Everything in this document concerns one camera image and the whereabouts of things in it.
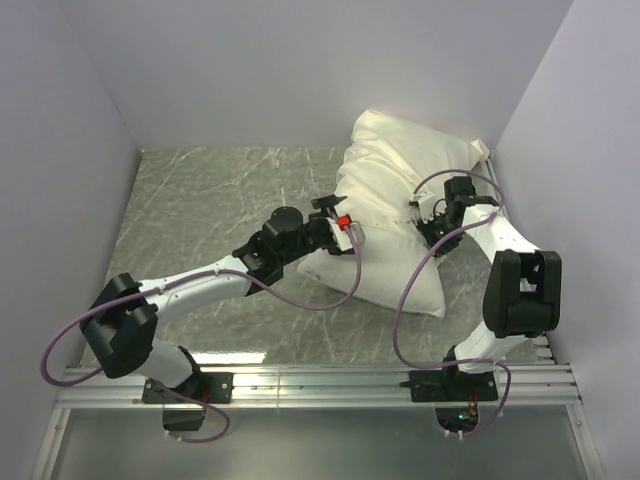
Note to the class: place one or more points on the cream pillowcase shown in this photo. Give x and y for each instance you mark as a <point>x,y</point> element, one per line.
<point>388,158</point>

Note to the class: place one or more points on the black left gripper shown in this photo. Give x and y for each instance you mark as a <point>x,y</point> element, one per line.
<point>328,203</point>

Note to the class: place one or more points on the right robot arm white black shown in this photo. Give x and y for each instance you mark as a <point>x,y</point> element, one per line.
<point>521,300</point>

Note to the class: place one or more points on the white pillow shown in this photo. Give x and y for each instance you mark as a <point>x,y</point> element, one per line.
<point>389,259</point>

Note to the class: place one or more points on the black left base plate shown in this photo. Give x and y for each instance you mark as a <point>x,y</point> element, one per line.
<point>215,388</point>

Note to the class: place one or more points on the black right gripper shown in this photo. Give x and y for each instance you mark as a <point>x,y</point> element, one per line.
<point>426,229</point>

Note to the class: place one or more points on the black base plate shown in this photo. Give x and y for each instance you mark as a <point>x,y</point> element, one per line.
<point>215,388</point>
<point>450,385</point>

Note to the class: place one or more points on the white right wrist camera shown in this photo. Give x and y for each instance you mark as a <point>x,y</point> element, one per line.
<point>421,207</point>

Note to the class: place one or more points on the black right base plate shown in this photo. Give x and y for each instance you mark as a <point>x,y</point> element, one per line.
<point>450,385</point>

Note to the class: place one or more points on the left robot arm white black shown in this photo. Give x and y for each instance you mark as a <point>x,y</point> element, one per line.
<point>121,331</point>

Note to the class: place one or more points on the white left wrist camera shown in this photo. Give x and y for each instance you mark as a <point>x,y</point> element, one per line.
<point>346,233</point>

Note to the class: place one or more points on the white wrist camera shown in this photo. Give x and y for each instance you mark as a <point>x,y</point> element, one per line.
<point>346,233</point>
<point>421,207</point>

